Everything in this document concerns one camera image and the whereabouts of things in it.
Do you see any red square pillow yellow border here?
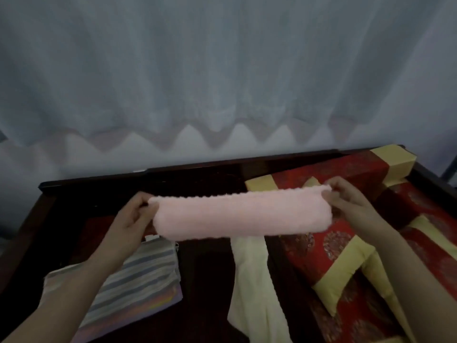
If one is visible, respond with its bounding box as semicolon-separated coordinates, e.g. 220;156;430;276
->
278;176;378;317
360;214;457;343

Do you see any red patterned seat cushion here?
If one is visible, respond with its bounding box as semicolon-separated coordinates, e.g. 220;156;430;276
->
70;214;119;265
310;278;411;343

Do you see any red bolster with yellow ends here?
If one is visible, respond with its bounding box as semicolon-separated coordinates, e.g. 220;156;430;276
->
378;180;457;229
245;144;417;192

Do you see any person's right hand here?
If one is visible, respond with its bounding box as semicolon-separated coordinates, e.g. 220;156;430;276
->
322;176;380;241

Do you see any person's left hand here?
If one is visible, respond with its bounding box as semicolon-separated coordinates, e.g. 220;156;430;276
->
102;192;160;264

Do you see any lavender ribbed towel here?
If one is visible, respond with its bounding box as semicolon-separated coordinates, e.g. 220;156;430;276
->
78;293;183;343

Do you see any dark carved wooden sofa frame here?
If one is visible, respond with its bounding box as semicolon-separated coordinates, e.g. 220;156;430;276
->
0;144;457;343

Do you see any person's right forearm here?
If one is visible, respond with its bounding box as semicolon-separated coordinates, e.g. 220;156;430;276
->
360;217;457;343

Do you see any cream towel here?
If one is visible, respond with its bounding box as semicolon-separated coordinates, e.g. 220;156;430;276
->
228;236;290;343

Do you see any person's left forearm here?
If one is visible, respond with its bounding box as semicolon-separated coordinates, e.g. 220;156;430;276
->
0;253;122;343

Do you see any light pink scalloped towel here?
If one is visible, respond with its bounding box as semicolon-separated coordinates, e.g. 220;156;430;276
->
148;185;333;242

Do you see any dark wooden low table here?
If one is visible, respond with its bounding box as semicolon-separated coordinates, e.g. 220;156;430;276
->
71;235;322;343

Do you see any grey striped towel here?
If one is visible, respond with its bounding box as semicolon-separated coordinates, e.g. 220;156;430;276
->
42;239;183;329

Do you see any white sheer curtain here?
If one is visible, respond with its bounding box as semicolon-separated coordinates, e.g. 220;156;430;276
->
0;0;443;151

